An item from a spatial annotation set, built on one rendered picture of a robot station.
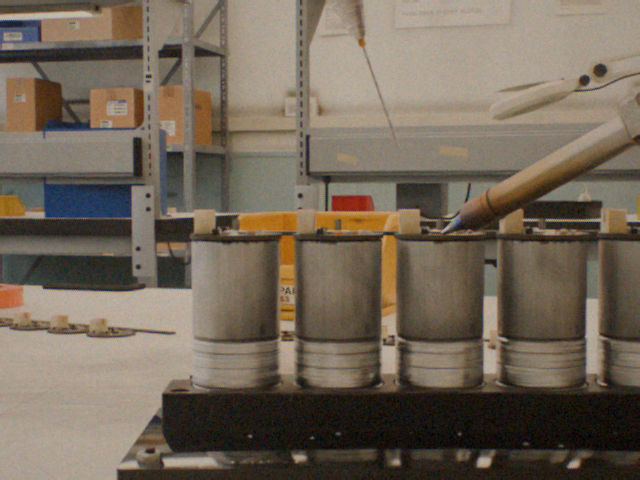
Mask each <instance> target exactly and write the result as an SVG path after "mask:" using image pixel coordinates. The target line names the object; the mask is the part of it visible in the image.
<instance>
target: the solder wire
mask: <svg viewBox="0 0 640 480"><path fill-rule="evenodd" d="M362 48H363V51H364V55H365V58H366V61H367V64H368V67H369V70H370V73H371V76H373V80H374V83H375V86H376V88H377V91H378V95H379V98H380V101H381V104H382V108H383V110H384V113H385V116H387V120H388V123H389V126H390V129H391V133H392V135H393V138H394V141H395V144H396V148H398V147H399V144H398V141H397V138H396V136H395V133H394V129H393V126H392V123H391V120H390V116H389V114H388V111H387V108H385V104H384V101H383V98H382V95H381V93H380V89H379V86H378V83H377V80H376V76H375V73H374V70H373V68H371V64H370V61H369V58H368V55H367V51H366V48H365V46H362Z"/></svg>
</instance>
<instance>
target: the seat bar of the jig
mask: <svg viewBox="0 0 640 480"><path fill-rule="evenodd" d="M281 378H282V380H281V383H282V385H281V386H278V387H274V388H269V389H261V390H251V391H215V390H205V389H199V388H196V387H192V383H193V382H192V375H190V379H187V380H172V381H171V382H170V383H169V385H168V386H166V388H165V389H164V390H163V393H162V394H161V408H162V431H163V432H191V430H414V431H442V429H449V430H640V390H630V389H620V388H613V387H607V386H602V384H599V383H597V379H598V378H597V374H587V381H586V384H587V387H586V388H582V389H576V390H566V391H533V390H520V389H512V387H507V386H502V385H498V384H496V380H497V379H496V373H484V386H483V387H480V388H474V390H473V389H465V391H435V390H421V389H412V388H406V387H401V386H397V385H395V381H396V380H395V373H382V386H380V387H377V388H371V389H364V390H351V391H326V390H313V389H306V388H300V387H297V386H294V383H295V381H294V374H281Z"/></svg>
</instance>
